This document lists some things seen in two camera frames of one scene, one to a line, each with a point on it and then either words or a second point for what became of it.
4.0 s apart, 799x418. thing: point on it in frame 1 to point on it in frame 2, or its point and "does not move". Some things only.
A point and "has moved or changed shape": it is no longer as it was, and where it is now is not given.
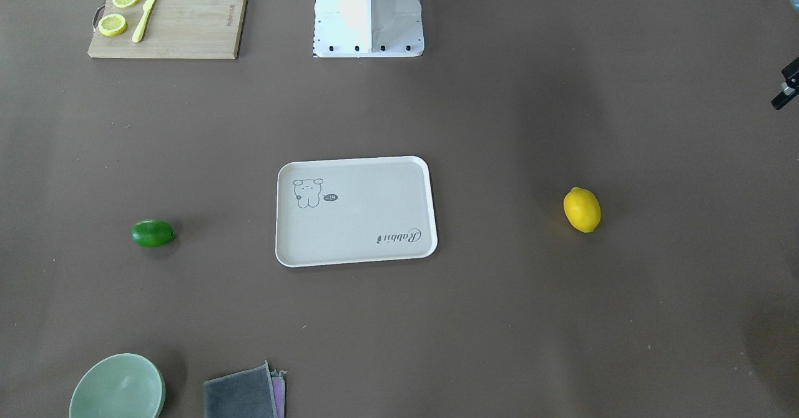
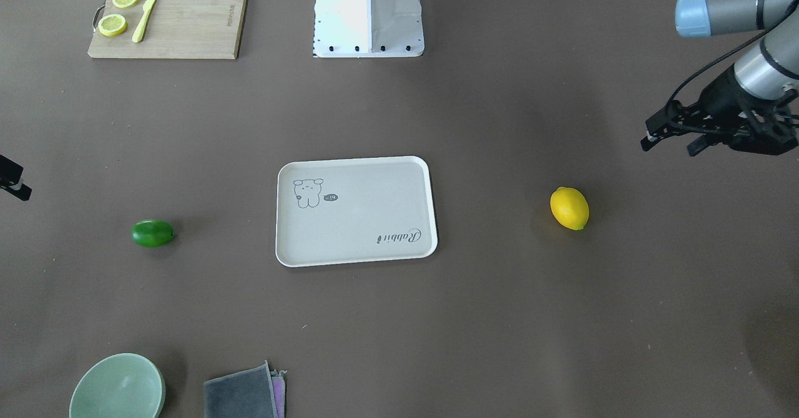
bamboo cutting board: x=190 y=19 does not move
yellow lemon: x=582 y=209 has moved or changed shape
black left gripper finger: x=791 y=85 to x=671 y=120
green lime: x=151 y=233 does not move
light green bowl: x=122 y=385 does not move
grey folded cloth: x=246 y=393 does not move
